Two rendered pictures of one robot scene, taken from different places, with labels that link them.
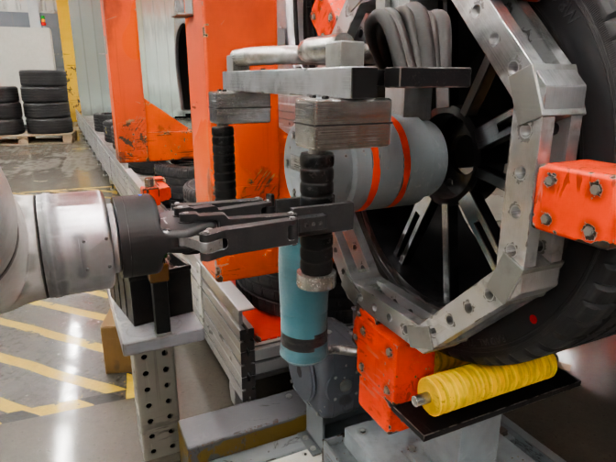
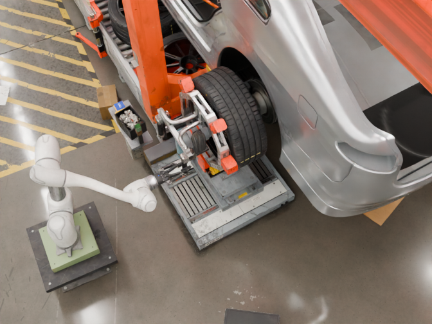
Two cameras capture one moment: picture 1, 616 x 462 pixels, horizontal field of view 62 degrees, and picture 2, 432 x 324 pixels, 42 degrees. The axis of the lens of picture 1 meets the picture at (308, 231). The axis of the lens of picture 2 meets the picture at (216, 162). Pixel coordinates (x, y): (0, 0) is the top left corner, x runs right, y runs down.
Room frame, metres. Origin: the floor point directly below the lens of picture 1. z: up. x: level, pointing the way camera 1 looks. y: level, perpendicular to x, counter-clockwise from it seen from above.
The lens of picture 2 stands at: (-1.30, -0.12, 3.85)
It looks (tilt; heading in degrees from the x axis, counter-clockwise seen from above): 58 degrees down; 357
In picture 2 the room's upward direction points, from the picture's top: 2 degrees counter-clockwise
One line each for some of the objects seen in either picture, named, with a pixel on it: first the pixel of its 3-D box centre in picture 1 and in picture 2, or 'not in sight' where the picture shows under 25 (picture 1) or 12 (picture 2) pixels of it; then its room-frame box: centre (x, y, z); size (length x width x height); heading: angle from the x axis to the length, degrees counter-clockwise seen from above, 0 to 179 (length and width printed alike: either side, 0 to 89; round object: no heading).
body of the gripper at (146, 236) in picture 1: (165, 232); (162, 177); (0.47, 0.13, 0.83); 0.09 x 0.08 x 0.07; 115
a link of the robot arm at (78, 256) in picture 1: (81, 242); (151, 182); (0.44, 0.20, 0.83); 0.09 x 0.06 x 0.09; 25
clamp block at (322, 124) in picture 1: (343, 121); (188, 155); (0.55, -0.04, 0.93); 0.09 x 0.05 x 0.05; 115
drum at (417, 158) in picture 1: (364, 162); (194, 134); (0.76, -0.08, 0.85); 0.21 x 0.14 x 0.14; 115
